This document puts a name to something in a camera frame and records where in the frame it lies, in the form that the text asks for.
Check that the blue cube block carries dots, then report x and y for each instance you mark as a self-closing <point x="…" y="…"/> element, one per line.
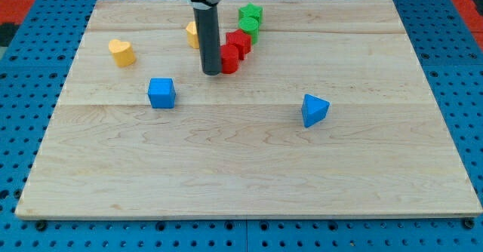
<point x="161" y="93"/>

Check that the yellow heart block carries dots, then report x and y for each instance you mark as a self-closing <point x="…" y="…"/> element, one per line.
<point x="122" y="52"/>

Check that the wooden board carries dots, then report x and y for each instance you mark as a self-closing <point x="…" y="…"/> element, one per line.
<point x="234" y="146"/>

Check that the red cylinder block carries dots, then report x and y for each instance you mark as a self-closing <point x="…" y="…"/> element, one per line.
<point x="229" y="58"/>

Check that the blue triangle block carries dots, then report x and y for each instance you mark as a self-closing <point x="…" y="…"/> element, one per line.
<point x="314" y="110"/>

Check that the red star block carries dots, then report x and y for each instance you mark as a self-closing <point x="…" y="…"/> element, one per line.
<point x="241" y="40"/>

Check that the green cylinder block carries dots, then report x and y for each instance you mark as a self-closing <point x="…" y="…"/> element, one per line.
<point x="251" y="27"/>

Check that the yellow pentagon block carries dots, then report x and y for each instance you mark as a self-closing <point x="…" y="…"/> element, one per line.
<point x="192" y="35"/>

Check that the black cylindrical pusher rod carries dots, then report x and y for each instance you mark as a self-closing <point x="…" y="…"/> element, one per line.
<point x="207" y="26"/>

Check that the green star block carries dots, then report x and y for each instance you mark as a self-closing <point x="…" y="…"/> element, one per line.
<point x="251" y="11"/>

